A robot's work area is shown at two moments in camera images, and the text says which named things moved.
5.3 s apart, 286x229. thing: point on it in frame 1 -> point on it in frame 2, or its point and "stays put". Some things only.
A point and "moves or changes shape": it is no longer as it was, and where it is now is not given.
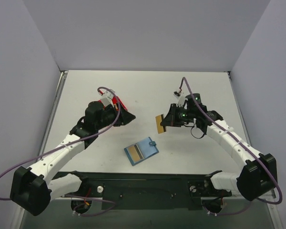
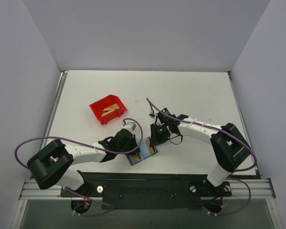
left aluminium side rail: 62,77 stays put
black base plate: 130,191 stays put
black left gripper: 120,115 -> 134,148
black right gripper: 171,116 -> 156,140
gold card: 134,153 stays put
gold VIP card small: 160,129 moves or changes shape
